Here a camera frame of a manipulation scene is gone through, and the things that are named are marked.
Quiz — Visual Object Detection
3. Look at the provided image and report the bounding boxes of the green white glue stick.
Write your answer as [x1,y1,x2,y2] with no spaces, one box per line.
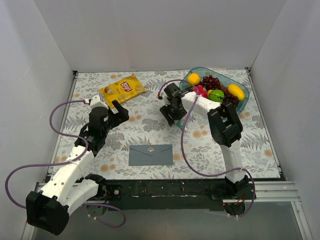
[175,121,183,128]

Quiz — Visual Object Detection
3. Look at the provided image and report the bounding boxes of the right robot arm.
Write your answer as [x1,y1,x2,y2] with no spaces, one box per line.
[157,80,249,199]

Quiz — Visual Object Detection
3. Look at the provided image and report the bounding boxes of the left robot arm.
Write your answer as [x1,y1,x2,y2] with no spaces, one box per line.
[25,96,129,236]

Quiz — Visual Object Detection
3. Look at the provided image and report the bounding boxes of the yellow Lays chips bag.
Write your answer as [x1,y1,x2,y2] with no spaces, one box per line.
[99,73,147,109]

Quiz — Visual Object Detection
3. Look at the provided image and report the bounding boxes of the floral tablecloth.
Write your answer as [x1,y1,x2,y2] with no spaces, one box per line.
[49,69,281,181]

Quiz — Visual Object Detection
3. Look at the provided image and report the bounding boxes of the yellow lemon left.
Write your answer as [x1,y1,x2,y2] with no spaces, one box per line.
[187,73,201,86]

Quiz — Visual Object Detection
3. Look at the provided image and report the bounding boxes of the small orange fruit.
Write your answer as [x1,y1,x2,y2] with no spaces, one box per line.
[207,89,213,97]

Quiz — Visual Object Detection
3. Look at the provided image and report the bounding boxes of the green ball fruit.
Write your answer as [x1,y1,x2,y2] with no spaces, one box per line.
[208,89,225,103]

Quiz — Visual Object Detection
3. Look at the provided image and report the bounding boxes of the purple grape bunch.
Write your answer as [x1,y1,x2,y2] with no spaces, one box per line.
[198,75,240,109]

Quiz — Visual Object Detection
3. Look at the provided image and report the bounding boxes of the teal plastic fruit basket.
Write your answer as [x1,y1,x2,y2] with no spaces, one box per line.
[179,67,250,114]

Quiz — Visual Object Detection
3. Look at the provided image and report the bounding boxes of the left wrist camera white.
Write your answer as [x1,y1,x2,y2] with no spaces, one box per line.
[89,95,108,109]

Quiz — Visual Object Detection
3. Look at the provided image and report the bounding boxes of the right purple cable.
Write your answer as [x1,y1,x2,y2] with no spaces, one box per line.
[158,79,257,218]

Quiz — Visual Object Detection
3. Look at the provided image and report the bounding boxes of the purple cable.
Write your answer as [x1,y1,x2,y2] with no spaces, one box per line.
[4,99,126,228]
[158,79,257,218]

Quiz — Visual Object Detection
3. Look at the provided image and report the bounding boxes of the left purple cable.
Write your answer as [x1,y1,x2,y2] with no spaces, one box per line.
[4,99,126,228]

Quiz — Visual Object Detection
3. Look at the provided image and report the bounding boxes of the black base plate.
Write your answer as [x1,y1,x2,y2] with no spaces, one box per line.
[89,179,254,211]

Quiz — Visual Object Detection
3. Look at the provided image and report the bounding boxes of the aluminium frame rail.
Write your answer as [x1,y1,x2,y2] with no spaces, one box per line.
[39,180,299,205]

